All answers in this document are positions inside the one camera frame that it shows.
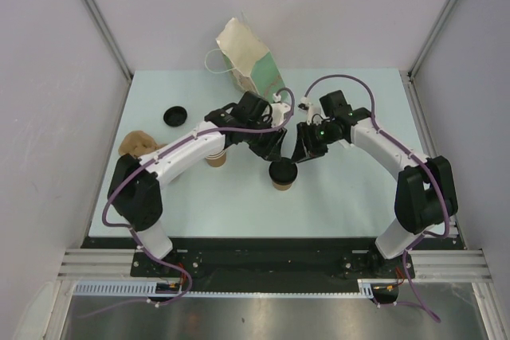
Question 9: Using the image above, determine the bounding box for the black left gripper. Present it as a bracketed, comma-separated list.
[244, 115, 287, 162]

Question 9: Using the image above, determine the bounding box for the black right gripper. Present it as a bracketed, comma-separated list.
[291, 121, 343, 163]

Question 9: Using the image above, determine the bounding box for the black plastic cup lid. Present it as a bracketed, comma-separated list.
[269, 157, 298, 186]

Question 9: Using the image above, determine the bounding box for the single brown paper cup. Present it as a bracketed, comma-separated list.
[272, 182, 292, 191]

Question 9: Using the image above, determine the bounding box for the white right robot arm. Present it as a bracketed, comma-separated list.
[292, 91, 458, 277]

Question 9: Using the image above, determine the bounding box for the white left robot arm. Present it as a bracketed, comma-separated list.
[105, 88, 296, 276]

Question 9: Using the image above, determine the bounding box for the white wrapped straw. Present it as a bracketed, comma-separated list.
[338, 139, 351, 149]

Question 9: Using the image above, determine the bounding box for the stack of brown paper cups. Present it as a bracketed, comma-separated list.
[205, 150, 227, 168]

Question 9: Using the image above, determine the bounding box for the printed green paper bag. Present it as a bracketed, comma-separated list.
[204, 18, 284, 100]

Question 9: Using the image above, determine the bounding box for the black lid stack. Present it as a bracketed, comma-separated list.
[163, 106, 188, 127]

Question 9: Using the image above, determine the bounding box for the brown pulp cup carrier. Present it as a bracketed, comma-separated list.
[118, 131, 165, 158]

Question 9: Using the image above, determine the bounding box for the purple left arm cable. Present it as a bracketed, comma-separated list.
[79, 88, 296, 313]

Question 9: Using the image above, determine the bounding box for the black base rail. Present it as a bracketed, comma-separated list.
[79, 236, 467, 305]

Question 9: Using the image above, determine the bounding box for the white slotted cable duct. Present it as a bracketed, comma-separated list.
[74, 281, 373, 299]

